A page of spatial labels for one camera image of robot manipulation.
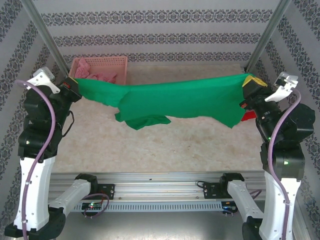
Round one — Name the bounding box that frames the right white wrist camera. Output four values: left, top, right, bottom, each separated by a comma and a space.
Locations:
264, 71, 300, 103

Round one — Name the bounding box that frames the grey metal panel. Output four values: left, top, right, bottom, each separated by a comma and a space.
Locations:
47, 211, 308, 240

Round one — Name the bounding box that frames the green t-shirt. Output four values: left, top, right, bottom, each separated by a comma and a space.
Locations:
74, 72, 253, 131

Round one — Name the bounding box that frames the aluminium frame post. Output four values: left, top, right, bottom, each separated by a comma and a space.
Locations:
244, 0, 293, 75
19, 0, 71, 80

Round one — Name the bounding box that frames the pink plastic basket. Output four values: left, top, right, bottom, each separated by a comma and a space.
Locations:
67, 55, 129, 86

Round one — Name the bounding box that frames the slotted grey cable duct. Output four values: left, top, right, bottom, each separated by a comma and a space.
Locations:
72, 201, 238, 213

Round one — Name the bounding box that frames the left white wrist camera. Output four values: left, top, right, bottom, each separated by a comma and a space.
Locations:
32, 66, 61, 95

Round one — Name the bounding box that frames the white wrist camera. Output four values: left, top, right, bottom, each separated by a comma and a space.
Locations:
32, 66, 61, 95
264, 71, 300, 103

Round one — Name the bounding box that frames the pink t-shirt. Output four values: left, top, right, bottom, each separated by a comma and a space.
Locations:
74, 57, 118, 85

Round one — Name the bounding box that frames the small circuit board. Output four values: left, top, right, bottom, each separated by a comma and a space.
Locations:
81, 202, 105, 211
221, 201, 238, 212

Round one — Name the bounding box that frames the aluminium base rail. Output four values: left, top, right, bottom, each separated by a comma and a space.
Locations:
48, 171, 267, 201

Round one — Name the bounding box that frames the red folded t-shirt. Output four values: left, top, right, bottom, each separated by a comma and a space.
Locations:
240, 109, 257, 123

